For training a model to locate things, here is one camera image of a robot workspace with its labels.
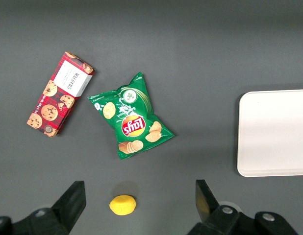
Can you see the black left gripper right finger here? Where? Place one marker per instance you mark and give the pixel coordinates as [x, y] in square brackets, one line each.
[215, 218]

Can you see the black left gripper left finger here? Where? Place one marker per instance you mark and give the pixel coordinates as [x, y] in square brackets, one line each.
[65, 213]

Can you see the white rectangular plastic tray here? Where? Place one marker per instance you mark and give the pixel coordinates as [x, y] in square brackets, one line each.
[274, 132]

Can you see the yellow lemon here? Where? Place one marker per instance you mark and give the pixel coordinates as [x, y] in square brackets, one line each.
[122, 205]

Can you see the red tartan cookie box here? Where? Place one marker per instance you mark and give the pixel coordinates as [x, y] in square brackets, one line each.
[56, 102]

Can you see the green Lay's chips bag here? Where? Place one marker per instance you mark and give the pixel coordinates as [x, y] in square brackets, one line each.
[134, 117]

